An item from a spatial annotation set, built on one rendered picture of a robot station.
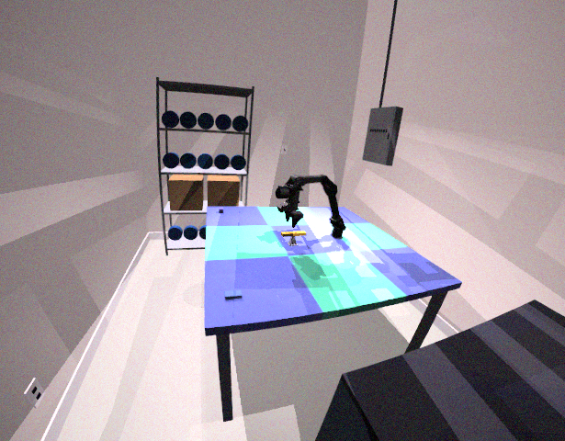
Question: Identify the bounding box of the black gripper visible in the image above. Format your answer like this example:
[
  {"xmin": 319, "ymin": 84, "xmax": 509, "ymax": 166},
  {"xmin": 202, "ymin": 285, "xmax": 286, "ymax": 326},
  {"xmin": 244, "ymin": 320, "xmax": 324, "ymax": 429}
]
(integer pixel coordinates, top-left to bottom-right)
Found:
[{"xmin": 285, "ymin": 198, "xmax": 304, "ymax": 228}]

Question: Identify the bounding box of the small blue rectangular block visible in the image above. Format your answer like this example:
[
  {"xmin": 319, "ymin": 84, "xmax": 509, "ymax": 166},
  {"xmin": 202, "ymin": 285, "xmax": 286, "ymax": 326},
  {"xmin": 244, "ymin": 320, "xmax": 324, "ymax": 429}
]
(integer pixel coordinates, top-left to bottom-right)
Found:
[{"xmin": 224, "ymin": 290, "xmax": 242, "ymax": 300}]

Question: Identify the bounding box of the yellow bar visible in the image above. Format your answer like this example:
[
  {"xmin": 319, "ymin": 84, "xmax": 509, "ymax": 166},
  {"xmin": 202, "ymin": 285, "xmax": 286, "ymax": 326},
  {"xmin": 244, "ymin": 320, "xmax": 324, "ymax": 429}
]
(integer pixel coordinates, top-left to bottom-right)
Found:
[{"xmin": 281, "ymin": 231, "xmax": 307, "ymax": 237}]

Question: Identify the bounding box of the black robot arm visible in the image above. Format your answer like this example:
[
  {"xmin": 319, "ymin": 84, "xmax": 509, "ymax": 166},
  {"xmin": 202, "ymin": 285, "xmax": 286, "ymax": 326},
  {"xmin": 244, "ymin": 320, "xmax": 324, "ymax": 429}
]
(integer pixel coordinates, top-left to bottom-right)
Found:
[{"xmin": 276, "ymin": 175, "xmax": 346, "ymax": 239}]

